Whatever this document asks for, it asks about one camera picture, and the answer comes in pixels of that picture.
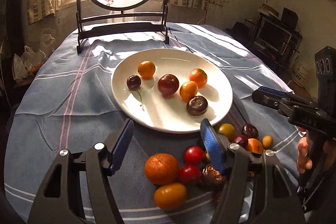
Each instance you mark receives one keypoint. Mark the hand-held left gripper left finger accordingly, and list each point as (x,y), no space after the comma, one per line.
(122,146)

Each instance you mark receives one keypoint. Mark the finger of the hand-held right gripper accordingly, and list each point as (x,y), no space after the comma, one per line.
(284,94)
(267,101)

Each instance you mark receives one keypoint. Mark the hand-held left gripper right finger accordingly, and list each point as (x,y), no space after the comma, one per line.
(213,148)

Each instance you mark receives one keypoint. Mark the dark brown water chestnut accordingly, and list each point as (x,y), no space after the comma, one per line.
(197,106)
(211,178)
(250,130)

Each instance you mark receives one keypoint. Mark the white round plate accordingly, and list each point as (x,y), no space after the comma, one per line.
(157,108)

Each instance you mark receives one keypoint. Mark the person's right hand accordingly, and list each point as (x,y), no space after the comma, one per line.
(304,154)

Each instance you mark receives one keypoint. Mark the small brown longan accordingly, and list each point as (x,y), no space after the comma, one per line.
(206,157)

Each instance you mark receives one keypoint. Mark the red cherry tomato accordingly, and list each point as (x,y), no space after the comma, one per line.
(189,174)
(193,155)

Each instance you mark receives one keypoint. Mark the yellow-green kumquat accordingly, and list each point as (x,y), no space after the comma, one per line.
(227,131)

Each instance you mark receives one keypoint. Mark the white bucket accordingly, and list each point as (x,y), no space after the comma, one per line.
(300,75)

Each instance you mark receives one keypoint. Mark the small yellow longan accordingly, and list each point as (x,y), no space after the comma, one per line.
(267,141)

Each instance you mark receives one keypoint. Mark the large orange tangerine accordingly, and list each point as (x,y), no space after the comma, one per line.
(161,169)

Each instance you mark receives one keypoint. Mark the black media shelf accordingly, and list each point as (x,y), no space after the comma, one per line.
(295,48)

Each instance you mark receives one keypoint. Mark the black television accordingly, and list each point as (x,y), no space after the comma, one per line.
(274,33)

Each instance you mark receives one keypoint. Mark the large orange kumquat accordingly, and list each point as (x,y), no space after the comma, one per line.
(170,195)

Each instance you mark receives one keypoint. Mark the dark red cherry with stem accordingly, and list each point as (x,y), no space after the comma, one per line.
(134,82)

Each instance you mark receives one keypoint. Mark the blue striped tablecloth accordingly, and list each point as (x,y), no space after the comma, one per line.
(68,108)

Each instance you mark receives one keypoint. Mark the small orange tangerine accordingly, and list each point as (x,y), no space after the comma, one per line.
(198,77)

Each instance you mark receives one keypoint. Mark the dark red plum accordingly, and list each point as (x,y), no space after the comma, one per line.
(168,85)

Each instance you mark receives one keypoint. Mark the clear plastic bag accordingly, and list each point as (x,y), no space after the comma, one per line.
(27,62)

